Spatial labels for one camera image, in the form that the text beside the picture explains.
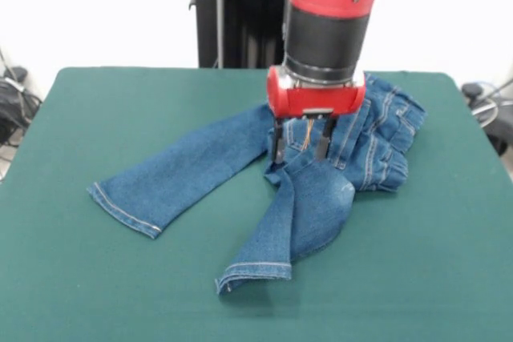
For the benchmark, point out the dark green table cloth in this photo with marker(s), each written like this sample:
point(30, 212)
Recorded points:
point(100, 278)

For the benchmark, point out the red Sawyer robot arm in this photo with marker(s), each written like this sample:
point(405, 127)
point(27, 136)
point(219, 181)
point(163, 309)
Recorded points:
point(328, 17)

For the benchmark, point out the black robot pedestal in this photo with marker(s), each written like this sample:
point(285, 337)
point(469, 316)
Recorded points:
point(240, 17)

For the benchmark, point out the blue denim jeans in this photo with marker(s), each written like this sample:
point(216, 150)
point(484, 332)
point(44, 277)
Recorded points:
point(180, 182)

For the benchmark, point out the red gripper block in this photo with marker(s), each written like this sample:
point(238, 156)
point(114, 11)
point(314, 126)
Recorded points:
point(316, 99)

